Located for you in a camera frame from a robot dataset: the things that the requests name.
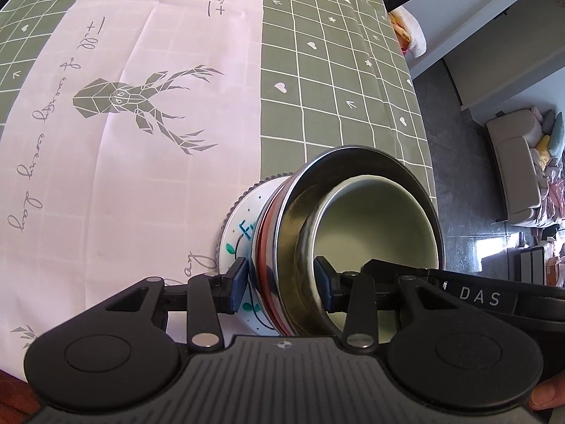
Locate blue steel bowl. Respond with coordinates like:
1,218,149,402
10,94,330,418
271,143,444,347

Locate green ceramic bowl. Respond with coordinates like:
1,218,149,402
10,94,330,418
299,174,440,345

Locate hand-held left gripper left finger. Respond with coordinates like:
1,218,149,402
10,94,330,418
71,257,249,353

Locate white printed plate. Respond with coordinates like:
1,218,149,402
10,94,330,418
219,177,294,338

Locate beige sofa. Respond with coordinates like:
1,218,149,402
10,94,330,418
486,108,565,227

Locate white bag on chair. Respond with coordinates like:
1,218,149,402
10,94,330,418
387,6,427,58

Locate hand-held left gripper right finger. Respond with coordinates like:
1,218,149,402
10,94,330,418
314,256,486,353

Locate blue grey cushion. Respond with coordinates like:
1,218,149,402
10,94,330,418
547,112,565,155

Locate person's right hand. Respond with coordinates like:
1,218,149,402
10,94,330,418
529,375,565,412

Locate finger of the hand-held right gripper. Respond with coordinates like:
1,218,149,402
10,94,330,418
361,258,446,292

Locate clear glass flowered plate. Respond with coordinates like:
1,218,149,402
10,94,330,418
215,175,290,275

